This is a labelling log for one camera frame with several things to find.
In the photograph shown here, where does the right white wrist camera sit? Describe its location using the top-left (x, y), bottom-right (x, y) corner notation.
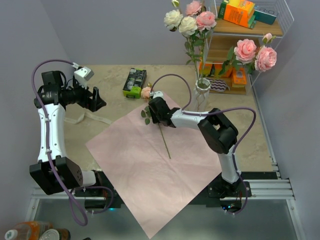
top-left (149, 91), bottom-right (164, 99)

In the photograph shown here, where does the orange box bottom middle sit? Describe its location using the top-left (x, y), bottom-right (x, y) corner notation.
top-left (213, 62), bottom-right (233, 78)

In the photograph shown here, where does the peach rose stem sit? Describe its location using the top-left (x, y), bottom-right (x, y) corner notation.
top-left (140, 81), bottom-right (172, 160)

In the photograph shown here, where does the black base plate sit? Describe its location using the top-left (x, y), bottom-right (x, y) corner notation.
top-left (74, 171), bottom-right (277, 211)

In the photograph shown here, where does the orange juice bottle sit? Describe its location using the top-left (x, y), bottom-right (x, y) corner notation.
top-left (4, 221), bottom-right (53, 240)

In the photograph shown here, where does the small pink rose stem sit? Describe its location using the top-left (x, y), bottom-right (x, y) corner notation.
top-left (185, 0), bottom-right (217, 89)

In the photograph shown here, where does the aluminium rail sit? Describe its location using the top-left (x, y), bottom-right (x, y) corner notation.
top-left (25, 163), bottom-right (295, 222)

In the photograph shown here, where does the pink wrapping paper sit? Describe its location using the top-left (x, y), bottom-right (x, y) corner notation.
top-left (84, 92), bottom-right (226, 240)

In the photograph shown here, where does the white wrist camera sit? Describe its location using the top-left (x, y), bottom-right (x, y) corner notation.
top-left (73, 66), bottom-right (95, 89)
top-left (149, 91), bottom-right (164, 99)

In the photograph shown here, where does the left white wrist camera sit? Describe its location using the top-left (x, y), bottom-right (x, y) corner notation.
top-left (73, 66), bottom-right (95, 89)

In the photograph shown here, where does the beige ribbon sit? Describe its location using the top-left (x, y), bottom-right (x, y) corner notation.
top-left (64, 112), bottom-right (113, 125)

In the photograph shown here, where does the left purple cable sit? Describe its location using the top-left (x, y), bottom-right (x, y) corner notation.
top-left (32, 59), bottom-right (116, 226)

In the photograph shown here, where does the purple wavy eye mask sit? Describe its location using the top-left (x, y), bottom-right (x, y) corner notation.
top-left (207, 78), bottom-right (230, 93)

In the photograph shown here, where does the white rose stem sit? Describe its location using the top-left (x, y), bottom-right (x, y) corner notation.
top-left (163, 0), bottom-right (208, 88)

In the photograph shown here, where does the orange box bottom left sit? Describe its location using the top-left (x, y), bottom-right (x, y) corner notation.
top-left (198, 62), bottom-right (215, 77)

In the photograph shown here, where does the large pink rose stem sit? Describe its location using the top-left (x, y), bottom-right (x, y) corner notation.
top-left (206, 33), bottom-right (277, 74)

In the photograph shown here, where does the tin can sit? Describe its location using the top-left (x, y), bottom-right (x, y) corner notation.
top-left (39, 228), bottom-right (71, 240)

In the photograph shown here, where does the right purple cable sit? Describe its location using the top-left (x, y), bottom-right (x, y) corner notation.
top-left (149, 73), bottom-right (258, 215)

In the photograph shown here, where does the orange packet bottom right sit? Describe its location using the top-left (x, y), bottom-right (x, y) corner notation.
top-left (231, 67), bottom-right (247, 88)

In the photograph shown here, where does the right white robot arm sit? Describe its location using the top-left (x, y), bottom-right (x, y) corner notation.
top-left (148, 97), bottom-right (242, 199)

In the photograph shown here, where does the white wire wooden shelf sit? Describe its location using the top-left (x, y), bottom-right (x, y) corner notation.
top-left (202, 0), bottom-right (294, 95)

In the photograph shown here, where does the black green product box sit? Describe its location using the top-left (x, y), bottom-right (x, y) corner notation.
top-left (122, 67), bottom-right (147, 99)

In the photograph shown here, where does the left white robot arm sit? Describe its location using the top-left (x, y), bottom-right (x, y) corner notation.
top-left (29, 67), bottom-right (107, 196)

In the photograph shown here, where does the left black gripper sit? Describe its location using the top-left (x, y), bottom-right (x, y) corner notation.
top-left (62, 76), bottom-right (106, 112)

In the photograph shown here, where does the orange green box top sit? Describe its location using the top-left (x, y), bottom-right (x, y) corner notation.
top-left (217, 0), bottom-right (256, 29)

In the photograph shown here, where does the teal box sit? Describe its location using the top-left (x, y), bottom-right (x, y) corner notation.
top-left (254, 6), bottom-right (279, 25)

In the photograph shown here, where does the purple cable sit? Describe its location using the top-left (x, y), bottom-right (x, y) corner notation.
top-left (149, 73), bottom-right (258, 215)
top-left (32, 59), bottom-right (116, 226)

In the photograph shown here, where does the white ribbed ceramic vase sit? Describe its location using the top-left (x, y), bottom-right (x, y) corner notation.
top-left (189, 78), bottom-right (211, 112)

